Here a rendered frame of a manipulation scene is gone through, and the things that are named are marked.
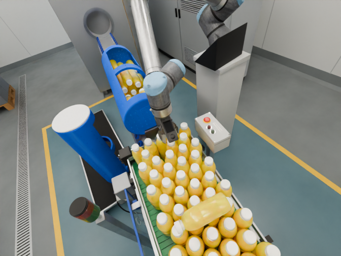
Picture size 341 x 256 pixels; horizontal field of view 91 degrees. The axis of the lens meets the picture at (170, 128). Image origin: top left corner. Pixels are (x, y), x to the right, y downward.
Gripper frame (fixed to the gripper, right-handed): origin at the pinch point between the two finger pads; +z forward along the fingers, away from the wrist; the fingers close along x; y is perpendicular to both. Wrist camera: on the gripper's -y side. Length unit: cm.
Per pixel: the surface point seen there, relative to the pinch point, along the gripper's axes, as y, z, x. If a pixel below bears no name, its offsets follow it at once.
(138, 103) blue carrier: 23.9, -11.4, 7.0
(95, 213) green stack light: -22.0, -8.7, 38.8
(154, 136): 17.2, 12.0, 5.5
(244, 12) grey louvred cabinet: 127, 5, -152
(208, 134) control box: -6.3, 0.4, -19.2
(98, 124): 149, 95, 64
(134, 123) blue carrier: 23.8, 1.3, 13.6
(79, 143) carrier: 48, 21, 57
